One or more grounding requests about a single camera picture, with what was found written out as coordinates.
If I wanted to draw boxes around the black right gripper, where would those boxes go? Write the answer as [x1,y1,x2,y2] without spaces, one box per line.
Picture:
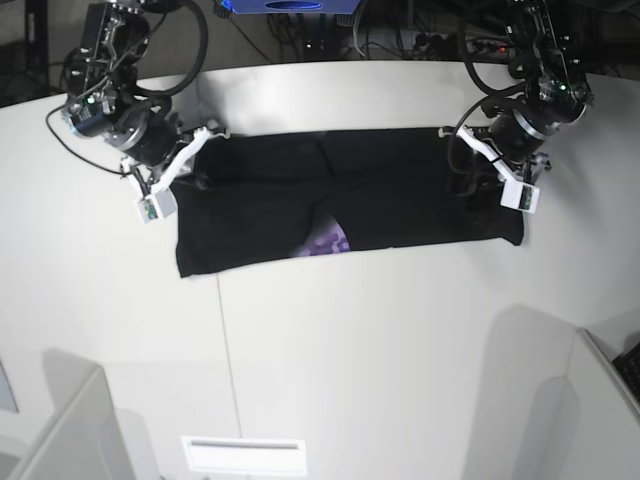
[107,108,215,191]

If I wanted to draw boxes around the white table slot plate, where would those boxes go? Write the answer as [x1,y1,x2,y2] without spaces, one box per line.
[181,436,308,477]

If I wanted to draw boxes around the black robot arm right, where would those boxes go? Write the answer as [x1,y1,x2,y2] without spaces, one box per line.
[56,1,209,195]

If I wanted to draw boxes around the black keyboard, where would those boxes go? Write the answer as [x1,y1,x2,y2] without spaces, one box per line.
[613,344,640,401]

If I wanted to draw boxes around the white partition panel left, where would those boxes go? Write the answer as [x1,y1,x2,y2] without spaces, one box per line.
[1,349,162,479]

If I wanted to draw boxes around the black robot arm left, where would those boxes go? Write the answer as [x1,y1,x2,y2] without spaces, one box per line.
[440,1,593,214]

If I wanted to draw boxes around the black T-shirt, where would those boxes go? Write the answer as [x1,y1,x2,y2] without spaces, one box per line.
[172,128,524,277]

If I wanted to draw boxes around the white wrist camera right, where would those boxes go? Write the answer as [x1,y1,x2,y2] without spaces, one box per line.
[120,126,231,224]

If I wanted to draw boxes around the blue box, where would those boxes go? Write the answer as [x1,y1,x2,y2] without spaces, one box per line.
[221,0,360,15]

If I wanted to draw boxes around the white power strip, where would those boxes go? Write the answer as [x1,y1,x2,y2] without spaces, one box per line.
[414,30,516,57]

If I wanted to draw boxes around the white partition panel right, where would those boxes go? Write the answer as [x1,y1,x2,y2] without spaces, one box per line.
[518,329,639,479]

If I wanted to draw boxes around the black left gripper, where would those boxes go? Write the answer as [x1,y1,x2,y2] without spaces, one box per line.
[452,107,553,208]

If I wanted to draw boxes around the white partition panel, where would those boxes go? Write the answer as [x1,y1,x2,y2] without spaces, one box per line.
[518,329,639,479]
[1,349,162,479]

